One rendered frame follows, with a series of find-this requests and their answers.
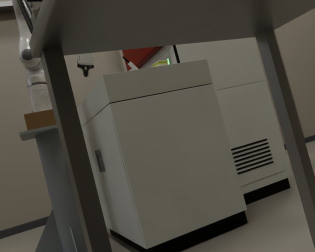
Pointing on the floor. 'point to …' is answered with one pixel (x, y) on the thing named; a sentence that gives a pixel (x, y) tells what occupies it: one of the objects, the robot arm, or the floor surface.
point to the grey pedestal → (57, 195)
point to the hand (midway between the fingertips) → (85, 73)
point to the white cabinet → (165, 170)
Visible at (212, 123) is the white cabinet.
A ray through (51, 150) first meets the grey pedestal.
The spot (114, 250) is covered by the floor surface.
